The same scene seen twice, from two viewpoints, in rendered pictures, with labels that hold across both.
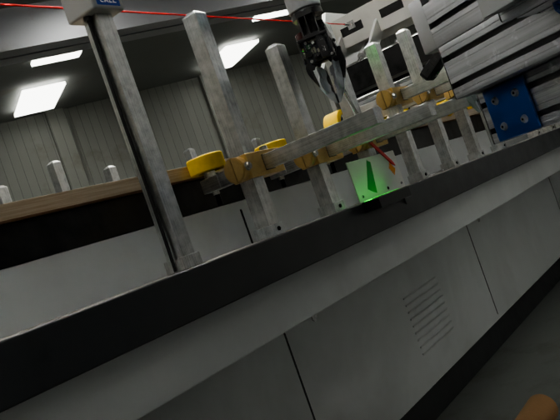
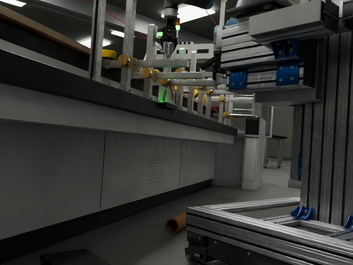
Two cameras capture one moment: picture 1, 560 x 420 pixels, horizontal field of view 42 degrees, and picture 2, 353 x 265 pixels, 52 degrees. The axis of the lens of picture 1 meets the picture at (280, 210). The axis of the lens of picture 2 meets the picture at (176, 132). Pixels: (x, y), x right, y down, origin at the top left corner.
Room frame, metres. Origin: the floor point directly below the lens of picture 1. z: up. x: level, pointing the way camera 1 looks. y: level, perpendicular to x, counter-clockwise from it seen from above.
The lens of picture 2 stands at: (-0.24, 0.23, 0.48)
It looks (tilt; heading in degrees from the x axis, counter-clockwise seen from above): 2 degrees up; 345
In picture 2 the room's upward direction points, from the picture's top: 4 degrees clockwise
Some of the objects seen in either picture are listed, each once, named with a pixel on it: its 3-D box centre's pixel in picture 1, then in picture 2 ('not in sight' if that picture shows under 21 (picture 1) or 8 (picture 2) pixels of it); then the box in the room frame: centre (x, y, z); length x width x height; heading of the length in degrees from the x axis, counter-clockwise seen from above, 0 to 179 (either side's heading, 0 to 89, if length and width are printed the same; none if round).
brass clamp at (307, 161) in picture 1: (317, 153); (150, 74); (1.65, -0.12, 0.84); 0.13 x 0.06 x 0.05; 145
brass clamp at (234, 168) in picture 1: (253, 166); (129, 63); (1.45, 0.02, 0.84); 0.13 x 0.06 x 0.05; 145
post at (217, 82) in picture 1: (232, 126); (128, 43); (1.43, 0.03, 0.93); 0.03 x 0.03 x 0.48; 55
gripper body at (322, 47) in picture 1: (314, 37); (169, 29); (1.61, -0.20, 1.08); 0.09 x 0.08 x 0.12; 165
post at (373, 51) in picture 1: (399, 122); (180, 84); (2.04, -0.40, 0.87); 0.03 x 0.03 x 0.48; 55
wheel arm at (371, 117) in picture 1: (285, 155); (144, 64); (1.42, -0.05, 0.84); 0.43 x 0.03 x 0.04; 55
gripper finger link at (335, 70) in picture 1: (337, 80); (171, 49); (1.61, -0.22, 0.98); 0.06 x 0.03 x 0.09; 165
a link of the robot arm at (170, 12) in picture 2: (304, 3); (171, 14); (1.61, -0.20, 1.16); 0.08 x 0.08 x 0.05
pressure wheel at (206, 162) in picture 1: (212, 180); (107, 62); (1.54, 0.12, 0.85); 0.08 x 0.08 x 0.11
